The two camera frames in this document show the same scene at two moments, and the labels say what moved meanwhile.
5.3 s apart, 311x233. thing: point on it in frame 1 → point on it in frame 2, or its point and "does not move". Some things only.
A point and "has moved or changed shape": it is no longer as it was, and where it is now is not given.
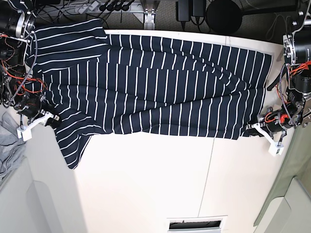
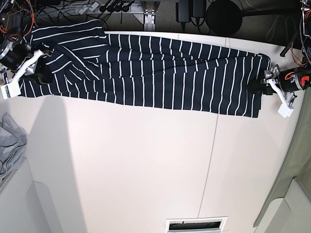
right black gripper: x=274 y=121 → x=290 y=80
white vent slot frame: x=203 y=224 does not move
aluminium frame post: x=149 y=8 does not move
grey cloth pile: x=12 y=147 does not move
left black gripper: x=31 y=104 → x=12 y=54
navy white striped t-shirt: x=87 y=82 has moved or changed shape
